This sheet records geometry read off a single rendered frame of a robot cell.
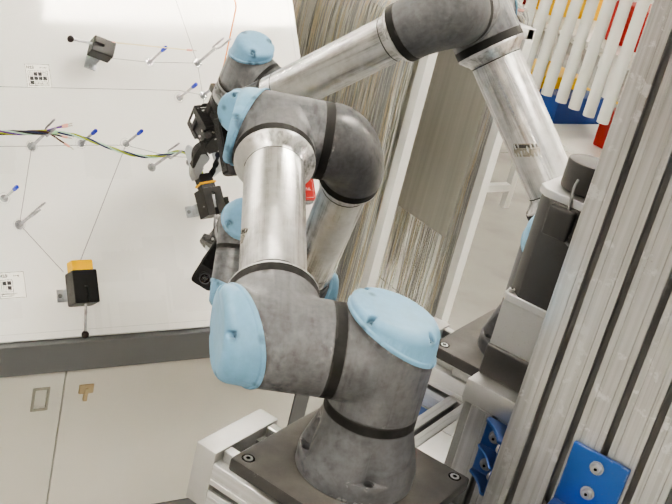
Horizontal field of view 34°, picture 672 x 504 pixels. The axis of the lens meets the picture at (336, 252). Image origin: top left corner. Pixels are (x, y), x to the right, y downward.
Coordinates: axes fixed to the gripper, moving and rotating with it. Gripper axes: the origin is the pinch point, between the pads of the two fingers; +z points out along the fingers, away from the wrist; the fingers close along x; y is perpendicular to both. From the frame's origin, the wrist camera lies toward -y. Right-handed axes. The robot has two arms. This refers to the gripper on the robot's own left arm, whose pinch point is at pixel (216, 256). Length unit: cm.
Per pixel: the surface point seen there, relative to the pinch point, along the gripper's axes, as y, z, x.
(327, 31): 80, 61, 5
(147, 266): -9.0, -0.1, 10.5
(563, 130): 182, 244, -112
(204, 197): 8.0, -4.6, 8.2
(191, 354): -19.0, 4.7, -6.3
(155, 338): -20.5, -0.8, 1.7
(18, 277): -24.6, -9.0, 29.2
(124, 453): -42.5, 19.3, -5.8
